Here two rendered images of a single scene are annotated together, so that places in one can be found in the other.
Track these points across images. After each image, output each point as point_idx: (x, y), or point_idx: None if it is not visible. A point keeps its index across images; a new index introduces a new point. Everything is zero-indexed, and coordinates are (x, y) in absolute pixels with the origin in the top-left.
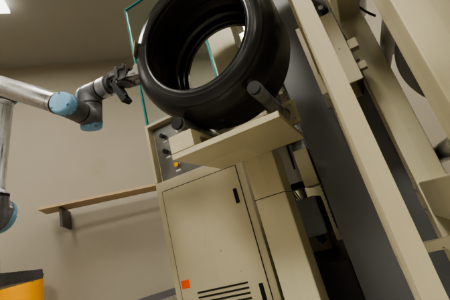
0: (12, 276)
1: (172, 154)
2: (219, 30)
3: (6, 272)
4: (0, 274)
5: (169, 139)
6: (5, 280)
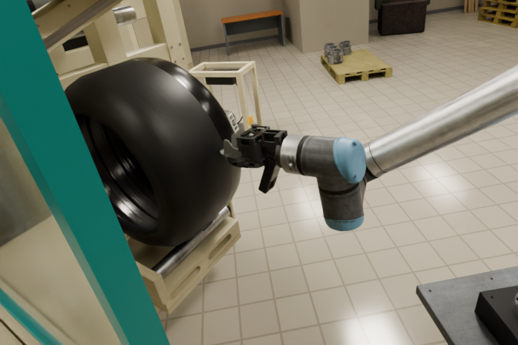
0: (444, 331)
1: (240, 232)
2: (81, 115)
3: (436, 316)
4: (427, 303)
5: (237, 221)
6: (432, 316)
